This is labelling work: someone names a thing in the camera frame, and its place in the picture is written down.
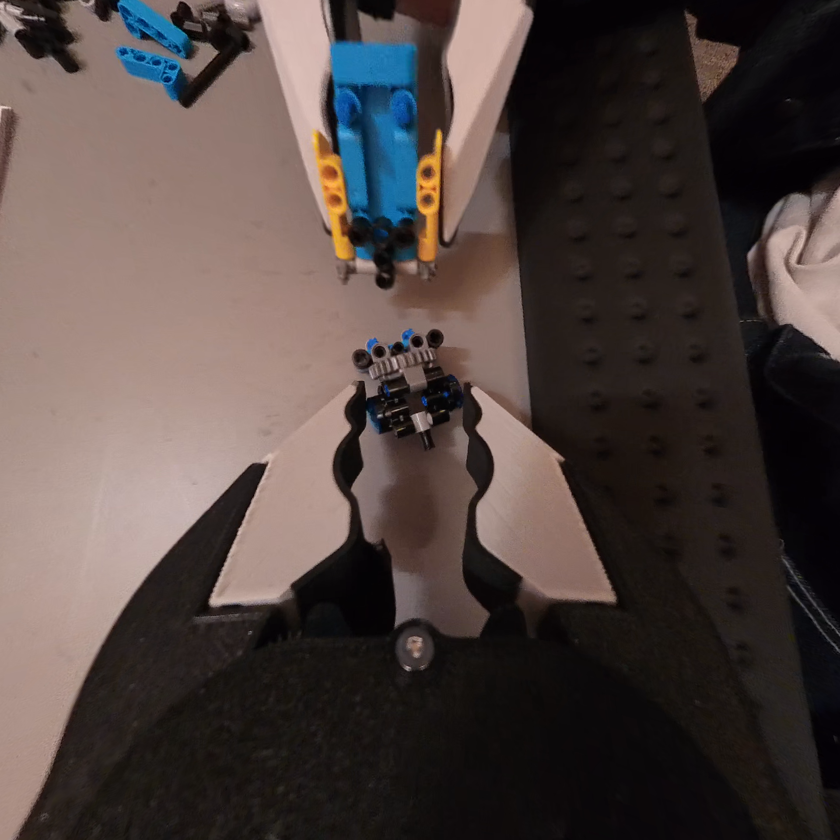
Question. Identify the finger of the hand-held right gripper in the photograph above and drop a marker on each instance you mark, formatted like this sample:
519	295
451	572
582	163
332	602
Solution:
295	79
486	79

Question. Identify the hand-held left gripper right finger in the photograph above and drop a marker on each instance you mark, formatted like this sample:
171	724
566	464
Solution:
545	525

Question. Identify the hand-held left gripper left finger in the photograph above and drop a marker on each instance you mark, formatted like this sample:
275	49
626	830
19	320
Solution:
289	525

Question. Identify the blue yellow brick assembly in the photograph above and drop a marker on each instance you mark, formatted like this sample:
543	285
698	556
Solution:
381	145

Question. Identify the black gear brick assembly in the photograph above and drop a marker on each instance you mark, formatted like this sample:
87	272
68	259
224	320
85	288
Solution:
410	387

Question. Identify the grey desk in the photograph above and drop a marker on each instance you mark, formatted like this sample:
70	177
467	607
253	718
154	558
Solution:
131	328

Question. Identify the pile of small brick parts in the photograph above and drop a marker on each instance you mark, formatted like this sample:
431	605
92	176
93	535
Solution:
145	40

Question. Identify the black studded mat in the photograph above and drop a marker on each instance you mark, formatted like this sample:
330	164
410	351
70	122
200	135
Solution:
630	328

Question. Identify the building instruction booklet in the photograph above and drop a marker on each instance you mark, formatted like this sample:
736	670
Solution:
5	145

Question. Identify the person's denim jacket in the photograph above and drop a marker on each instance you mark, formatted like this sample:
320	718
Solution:
788	105

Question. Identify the person's white shirt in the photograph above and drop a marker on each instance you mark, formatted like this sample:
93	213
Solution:
801	263

